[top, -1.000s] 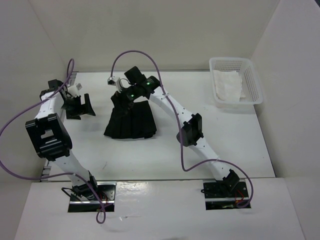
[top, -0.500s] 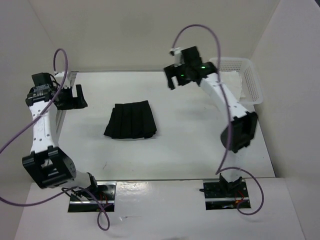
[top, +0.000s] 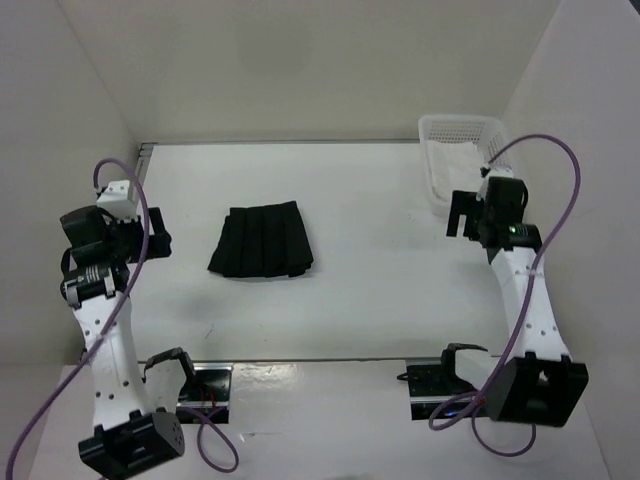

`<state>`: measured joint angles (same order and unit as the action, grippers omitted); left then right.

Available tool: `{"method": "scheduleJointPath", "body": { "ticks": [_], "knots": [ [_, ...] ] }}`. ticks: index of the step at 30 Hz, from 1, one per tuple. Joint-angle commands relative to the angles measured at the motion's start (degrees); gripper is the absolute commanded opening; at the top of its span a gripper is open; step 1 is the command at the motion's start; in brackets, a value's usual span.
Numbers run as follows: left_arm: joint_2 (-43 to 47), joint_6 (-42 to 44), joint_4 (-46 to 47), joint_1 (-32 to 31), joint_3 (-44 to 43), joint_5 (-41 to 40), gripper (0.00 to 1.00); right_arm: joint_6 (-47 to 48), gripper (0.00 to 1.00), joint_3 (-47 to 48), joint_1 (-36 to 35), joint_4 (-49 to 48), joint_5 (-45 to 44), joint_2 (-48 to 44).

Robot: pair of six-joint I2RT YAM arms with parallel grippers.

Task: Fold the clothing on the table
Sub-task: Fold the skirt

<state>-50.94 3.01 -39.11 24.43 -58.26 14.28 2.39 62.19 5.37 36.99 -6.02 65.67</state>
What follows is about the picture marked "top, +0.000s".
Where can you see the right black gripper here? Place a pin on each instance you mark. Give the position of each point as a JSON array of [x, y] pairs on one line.
[[463, 203]]

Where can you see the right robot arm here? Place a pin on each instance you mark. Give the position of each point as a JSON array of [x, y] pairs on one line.
[[535, 380]]

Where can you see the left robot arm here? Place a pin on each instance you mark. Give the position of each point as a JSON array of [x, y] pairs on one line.
[[135, 425]]

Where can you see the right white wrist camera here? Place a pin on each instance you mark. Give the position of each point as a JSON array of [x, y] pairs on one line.
[[491, 172]]

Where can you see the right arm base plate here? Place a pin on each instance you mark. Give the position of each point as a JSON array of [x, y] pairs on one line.
[[429, 385]]

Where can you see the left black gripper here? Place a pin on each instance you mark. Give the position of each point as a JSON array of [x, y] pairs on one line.
[[159, 242]]

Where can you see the white plastic basket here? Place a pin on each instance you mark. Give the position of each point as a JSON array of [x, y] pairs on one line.
[[488, 134]]

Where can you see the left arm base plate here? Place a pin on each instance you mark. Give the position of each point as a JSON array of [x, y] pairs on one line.
[[209, 393]]

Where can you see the white cloth in basket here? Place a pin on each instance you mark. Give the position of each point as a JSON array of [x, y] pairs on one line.
[[453, 167]]

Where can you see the black pleated skirt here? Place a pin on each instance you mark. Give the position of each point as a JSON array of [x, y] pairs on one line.
[[262, 242]]

